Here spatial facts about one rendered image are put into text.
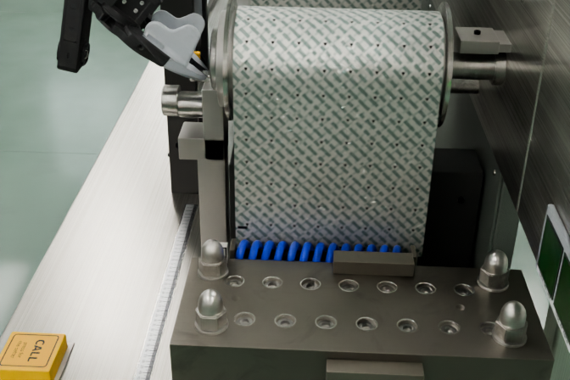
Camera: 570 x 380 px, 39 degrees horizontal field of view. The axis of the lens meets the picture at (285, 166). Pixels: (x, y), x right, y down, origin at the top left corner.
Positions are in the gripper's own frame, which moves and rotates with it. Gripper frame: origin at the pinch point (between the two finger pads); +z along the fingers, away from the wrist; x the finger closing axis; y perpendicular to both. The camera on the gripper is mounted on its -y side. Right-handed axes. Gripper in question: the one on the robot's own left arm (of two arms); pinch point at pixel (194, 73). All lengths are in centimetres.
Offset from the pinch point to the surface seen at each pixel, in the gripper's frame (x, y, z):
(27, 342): -13.9, -36.5, 4.4
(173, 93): 2.8, -5.1, 0.1
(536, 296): 123, -38, 147
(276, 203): -5.6, -4.5, 17.2
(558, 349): 8, -2, 71
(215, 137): 1.7, -5.8, 7.7
